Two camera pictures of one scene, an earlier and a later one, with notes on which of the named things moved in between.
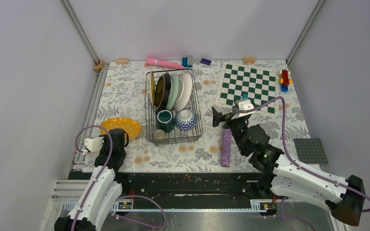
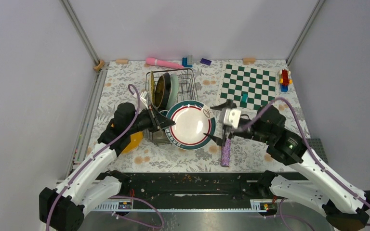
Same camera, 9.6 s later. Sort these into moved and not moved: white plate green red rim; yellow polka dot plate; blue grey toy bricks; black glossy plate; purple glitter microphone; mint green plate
Moved: yellow polka dot plate; white plate green red rim
Not moved: black glossy plate; purple glitter microphone; blue grey toy bricks; mint green plate
